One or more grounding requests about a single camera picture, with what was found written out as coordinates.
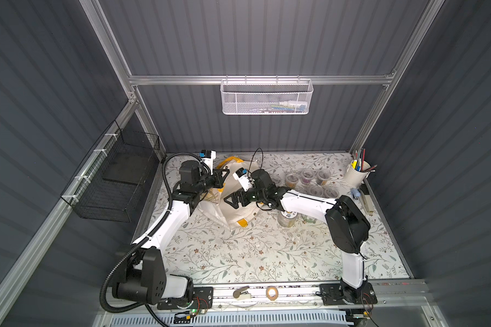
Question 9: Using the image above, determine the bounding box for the orange label seed jar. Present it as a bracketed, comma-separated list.
[285, 173, 300, 189]

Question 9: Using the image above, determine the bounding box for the white canvas tote bag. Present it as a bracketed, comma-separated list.
[196, 156, 260, 230]

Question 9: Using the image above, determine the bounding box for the clear lid seed jar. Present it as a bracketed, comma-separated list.
[300, 168, 316, 185]

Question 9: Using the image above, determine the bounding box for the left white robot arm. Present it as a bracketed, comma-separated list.
[100, 159, 230, 312]

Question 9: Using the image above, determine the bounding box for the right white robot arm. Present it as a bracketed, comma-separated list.
[224, 169, 378, 305]

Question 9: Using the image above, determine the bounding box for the white pen cup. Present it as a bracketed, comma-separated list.
[344, 148, 378, 187]

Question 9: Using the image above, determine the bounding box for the masking tape roll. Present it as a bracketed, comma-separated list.
[265, 286, 279, 301]

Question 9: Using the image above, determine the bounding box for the grey stapler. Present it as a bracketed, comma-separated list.
[359, 183, 375, 215]

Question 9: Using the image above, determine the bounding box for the beige tape dispenser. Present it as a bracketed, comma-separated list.
[233, 286, 252, 301]

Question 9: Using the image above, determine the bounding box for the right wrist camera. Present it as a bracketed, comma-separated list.
[233, 168, 252, 191]

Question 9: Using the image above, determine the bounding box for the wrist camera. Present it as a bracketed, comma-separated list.
[233, 168, 252, 191]
[199, 149, 216, 169]

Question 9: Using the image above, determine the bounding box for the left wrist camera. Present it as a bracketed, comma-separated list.
[199, 149, 216, 169]

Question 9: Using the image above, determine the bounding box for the black wire side basket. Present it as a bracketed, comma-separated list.
[61, 124, 160, 223]

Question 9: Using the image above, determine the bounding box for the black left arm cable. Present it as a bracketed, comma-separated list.
[99, 153, 205, 327]

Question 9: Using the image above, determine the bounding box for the white wire wall basket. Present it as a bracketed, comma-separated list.
[220, 78, 314, 115]

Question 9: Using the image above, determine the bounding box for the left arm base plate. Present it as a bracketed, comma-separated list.
[156, 287, 214, 310]

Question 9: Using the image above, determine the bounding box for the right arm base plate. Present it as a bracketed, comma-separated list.
[316, 281, 378, 306]

